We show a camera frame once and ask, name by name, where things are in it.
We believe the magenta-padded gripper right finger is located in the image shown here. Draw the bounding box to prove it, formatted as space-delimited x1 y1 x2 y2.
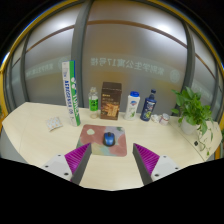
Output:
131 143 182 186

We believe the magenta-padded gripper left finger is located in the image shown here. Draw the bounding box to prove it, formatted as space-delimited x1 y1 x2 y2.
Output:
40 142 93 186

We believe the blue computer mouse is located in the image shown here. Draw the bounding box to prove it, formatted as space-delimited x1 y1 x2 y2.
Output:
102 131 116 148

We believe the floral pastel mouse pad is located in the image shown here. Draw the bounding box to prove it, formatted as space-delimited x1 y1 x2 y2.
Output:
75 124 128 158

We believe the small white patterned packet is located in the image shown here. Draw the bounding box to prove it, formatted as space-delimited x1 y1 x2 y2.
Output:
45 116 64 132

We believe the small jar with pink label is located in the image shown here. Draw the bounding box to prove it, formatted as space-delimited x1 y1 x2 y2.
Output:
159 113 171 126

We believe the dark blue pump bottle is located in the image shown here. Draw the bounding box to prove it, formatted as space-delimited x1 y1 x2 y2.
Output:
139 88 158 122

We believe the white bottle with blue cap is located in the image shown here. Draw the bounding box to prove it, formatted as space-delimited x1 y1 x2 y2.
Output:
123 90 141 121

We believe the clear bottle with green label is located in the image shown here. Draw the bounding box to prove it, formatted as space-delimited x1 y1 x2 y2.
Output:
87 86 100 120

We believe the white green shuttlecock tube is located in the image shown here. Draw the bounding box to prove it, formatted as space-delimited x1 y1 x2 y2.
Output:
61 60 82 128

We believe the brown cardboard box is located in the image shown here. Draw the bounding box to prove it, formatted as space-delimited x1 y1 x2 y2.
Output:
99 81 123 121

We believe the green potted plant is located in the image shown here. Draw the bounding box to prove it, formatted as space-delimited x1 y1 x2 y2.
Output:
170 86 214 158

